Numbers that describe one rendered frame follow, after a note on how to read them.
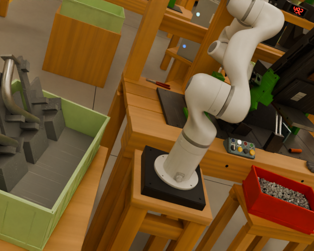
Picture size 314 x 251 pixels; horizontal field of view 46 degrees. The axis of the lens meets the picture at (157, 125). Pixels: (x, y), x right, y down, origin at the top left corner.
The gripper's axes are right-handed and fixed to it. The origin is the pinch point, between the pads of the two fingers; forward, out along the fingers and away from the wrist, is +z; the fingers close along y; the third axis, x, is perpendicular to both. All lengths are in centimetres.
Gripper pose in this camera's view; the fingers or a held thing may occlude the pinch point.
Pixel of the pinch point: (254, 79)
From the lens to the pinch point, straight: 203.9
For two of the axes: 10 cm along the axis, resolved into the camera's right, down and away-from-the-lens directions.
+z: 7.7, 4.6, 4.4
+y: 3.3, -8.8, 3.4
